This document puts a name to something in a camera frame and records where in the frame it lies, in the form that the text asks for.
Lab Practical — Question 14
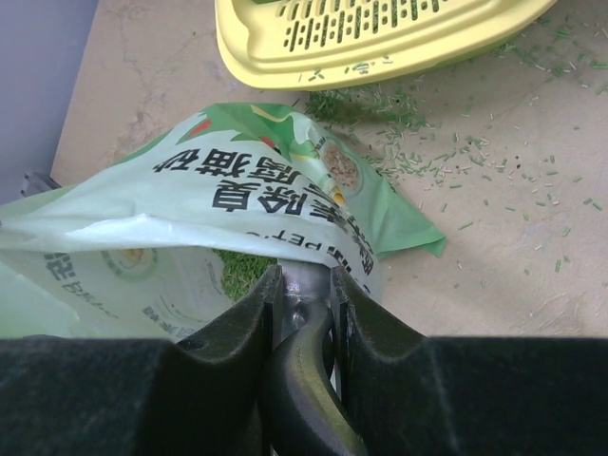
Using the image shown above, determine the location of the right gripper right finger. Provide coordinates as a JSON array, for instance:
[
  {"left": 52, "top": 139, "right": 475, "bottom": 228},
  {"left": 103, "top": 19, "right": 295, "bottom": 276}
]
[{"left": 332, "top": 268, "right": 607, "bottom": 455}]

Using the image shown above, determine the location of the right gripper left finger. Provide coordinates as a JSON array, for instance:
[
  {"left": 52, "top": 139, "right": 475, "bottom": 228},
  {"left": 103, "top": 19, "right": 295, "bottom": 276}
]
[{"left": 1, "top": 266, "right": 282, "bottom": 455}]

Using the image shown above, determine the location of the green cat litter bag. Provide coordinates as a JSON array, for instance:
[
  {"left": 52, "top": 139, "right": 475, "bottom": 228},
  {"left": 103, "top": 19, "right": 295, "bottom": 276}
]
[{"left": 1, "top": 104, "right": 446, "bottom": 341}]

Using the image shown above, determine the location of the silver metal scoop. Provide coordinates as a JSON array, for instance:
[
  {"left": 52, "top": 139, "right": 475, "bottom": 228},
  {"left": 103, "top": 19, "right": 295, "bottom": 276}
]
[{"left": 258, "top": 259, "right": 368, "bottom": 455}]

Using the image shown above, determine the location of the yellow green litter box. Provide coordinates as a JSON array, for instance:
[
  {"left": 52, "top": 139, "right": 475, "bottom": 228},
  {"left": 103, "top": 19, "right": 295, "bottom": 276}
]
[{"left": 215, "top": 0, "right": 554, "bottom": 91}]

